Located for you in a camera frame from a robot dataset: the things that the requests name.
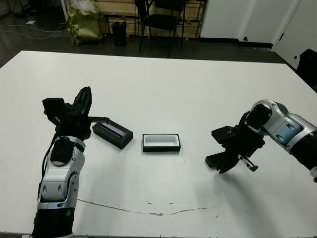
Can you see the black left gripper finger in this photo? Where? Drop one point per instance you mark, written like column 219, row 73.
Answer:
column 81, row 101
column 90, row 100

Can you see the black box lid blue print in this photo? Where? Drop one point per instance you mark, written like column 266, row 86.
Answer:
column 119, row 140

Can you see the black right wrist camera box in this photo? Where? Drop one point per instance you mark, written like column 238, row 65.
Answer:
column 221, row 135

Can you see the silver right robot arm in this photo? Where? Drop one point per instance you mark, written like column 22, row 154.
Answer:
column 284, row 126

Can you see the black box base white insert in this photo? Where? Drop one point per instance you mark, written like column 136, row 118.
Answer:
column 161, row 141

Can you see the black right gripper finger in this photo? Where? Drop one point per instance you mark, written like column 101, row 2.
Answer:
column 225, row 154
column 227, row 166

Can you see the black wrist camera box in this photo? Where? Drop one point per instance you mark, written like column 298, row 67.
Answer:
column 53, row 107
column 221, row 135

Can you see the white paper sheet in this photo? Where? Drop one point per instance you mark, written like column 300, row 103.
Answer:
column 30, row 22

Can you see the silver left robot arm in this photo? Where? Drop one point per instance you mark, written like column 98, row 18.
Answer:
column 60, row 173

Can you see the black mesh chair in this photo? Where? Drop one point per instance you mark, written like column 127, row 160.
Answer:
column 162, row 21

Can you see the black waste bin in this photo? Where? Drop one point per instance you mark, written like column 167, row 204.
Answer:
column 119, row 34

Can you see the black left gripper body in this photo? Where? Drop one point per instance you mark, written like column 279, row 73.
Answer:
column 74, row 125

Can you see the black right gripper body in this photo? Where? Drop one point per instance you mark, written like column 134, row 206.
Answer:
column 244, row 145

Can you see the black baseboard strip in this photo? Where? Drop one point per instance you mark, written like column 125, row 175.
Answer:
column 220, row 41

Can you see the black chair backrest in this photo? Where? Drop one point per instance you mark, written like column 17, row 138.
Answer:
column 308, row 67

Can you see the white partition post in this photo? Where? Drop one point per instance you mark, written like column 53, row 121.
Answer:
column 65, row 11

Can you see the yellow-green sack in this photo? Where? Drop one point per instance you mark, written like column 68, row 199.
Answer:
column 85, row 27

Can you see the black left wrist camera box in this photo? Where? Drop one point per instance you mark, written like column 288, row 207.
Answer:
column 53, row 107

